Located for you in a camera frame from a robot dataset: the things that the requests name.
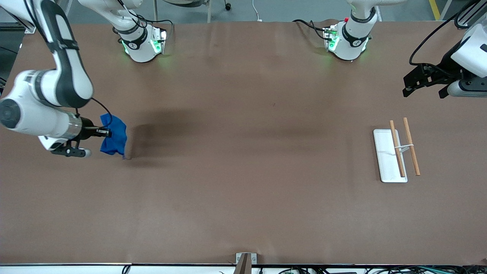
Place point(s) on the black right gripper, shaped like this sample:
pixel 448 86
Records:
pixel 88 131

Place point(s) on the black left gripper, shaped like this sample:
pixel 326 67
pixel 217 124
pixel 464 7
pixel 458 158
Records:
pixel 446 67

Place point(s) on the blue microfibre towel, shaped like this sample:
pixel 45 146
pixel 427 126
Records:
pixel 116 137

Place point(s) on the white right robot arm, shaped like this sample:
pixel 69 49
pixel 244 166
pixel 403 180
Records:
pixel 68 76

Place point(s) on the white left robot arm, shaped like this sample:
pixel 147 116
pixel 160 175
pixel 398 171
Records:
pixel 352 42

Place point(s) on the white towel rack base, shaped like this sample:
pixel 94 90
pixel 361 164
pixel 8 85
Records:
pixel 386 160

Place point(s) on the wooden rack rod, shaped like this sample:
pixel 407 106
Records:
pixel 414 160
pixel 393 133

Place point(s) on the black caster wheel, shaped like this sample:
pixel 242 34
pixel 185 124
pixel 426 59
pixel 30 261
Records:
pixel 228 6

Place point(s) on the grey metal mounting plate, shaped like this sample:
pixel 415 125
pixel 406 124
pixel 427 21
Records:
pixel 253 258

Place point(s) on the aluminium frame profile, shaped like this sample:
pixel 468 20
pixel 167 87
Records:
pixel 28 27

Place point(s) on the grey chair frame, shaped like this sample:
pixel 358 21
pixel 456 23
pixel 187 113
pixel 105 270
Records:
pixel 182 3

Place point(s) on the brown camera post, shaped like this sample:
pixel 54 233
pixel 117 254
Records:
pixel 242 266

